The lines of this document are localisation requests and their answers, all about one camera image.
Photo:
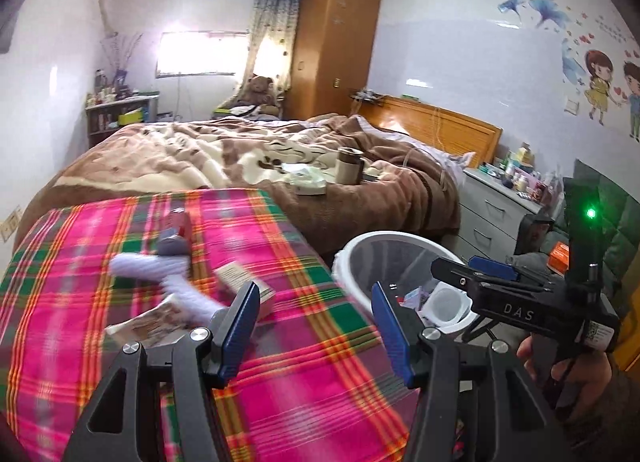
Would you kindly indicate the patterned curtain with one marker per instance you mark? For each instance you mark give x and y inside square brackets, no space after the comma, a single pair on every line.
[270,42]

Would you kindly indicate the small brown cardboard box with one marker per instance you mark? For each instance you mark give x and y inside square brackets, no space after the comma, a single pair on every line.
[240,279]

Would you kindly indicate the person's right hand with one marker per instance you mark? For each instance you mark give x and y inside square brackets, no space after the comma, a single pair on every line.
[590,382]

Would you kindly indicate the brown printed blanket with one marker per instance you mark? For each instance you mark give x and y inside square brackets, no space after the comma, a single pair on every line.
[210,152]

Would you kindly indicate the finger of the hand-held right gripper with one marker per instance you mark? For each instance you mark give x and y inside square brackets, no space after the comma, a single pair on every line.
[492,267]
[455,279]

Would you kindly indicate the group of toiletry bottles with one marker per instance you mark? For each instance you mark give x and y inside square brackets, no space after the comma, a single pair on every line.
[525,177]

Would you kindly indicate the purple fuzzy sock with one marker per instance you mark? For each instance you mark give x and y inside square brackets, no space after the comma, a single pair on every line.
[165,272]

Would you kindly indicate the white wall switch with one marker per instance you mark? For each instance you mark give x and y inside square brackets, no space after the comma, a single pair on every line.
[572,105]

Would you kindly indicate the printed paper packet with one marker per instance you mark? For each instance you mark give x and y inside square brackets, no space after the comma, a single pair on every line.
[150,319]

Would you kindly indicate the white round trash bin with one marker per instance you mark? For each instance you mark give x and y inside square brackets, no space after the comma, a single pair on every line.
[360,262]

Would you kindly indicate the red drink can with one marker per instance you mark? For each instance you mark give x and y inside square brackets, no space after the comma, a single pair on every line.
[179,222]

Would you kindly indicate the wooden bed headboard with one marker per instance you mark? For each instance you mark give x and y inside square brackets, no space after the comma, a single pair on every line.
[440,129]

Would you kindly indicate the wooden wardrobe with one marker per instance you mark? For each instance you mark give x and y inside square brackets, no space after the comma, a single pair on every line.
[332,52]

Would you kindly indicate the wall socket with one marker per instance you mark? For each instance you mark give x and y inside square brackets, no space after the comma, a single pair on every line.
[10,224]

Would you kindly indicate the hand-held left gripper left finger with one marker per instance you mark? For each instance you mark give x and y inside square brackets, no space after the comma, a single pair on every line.
[240,324]

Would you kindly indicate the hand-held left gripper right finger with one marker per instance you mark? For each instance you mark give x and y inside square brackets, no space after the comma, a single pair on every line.
[395,337]

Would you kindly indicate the cluttered low shelf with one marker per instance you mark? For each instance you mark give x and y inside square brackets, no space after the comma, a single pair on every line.
[120,117]

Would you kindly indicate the white drawer cabinet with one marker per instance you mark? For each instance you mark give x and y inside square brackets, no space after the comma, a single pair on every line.
[492,212]

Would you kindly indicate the white tissue box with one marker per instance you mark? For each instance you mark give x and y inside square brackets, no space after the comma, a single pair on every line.
[307,182]

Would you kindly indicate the wrapped air conditioner pipe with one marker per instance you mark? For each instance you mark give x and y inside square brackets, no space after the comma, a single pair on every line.
[106,7]

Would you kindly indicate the person's right forearm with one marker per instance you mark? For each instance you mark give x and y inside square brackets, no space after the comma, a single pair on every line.
[620,417]

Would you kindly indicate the vase with purple branches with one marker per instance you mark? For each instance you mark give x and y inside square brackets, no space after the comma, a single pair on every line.
[120,57]

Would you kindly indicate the cartoon wall stickers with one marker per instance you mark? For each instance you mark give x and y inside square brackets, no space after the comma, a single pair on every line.
[600,77]

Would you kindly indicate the barred window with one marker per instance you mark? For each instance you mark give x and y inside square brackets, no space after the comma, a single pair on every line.
[200,54]

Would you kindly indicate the brown teddy bear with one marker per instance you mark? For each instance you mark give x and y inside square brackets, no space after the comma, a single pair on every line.
[257,89]

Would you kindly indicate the small orange box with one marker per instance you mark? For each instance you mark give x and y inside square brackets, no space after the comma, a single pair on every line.
[559,257]

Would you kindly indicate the power strip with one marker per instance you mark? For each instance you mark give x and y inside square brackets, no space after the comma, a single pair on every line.
[367,96]

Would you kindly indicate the pink plaid cloth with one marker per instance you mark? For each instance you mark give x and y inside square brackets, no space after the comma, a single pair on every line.
[310,392]

